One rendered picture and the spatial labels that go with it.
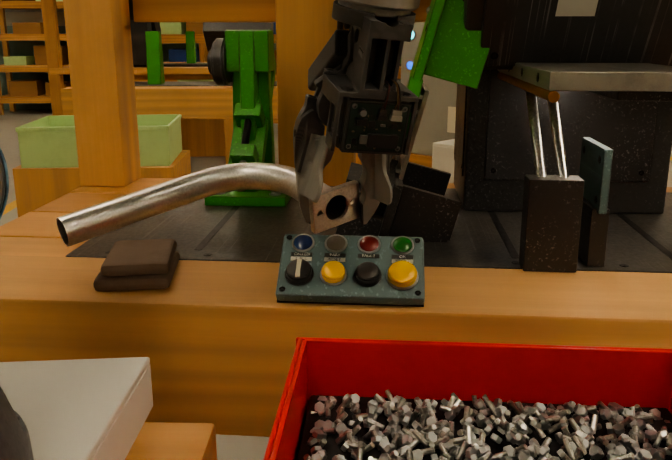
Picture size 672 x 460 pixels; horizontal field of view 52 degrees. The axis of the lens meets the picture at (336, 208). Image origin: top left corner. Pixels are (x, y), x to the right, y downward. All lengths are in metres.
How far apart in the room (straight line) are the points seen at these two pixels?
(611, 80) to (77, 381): 0.55
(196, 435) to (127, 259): 0.25
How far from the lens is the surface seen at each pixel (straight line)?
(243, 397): 0.75
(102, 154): 1.37
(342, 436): 0.53
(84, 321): 0.77
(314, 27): 1.25
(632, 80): 0.73
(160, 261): 0.76
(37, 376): 0.63
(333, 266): 0.70
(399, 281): 0.69
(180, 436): 0.60
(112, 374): 0.60
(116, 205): 0.72
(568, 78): 0.71
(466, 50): 0.88
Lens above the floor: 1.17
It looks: 14 degrees down
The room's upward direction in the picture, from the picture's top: straight up
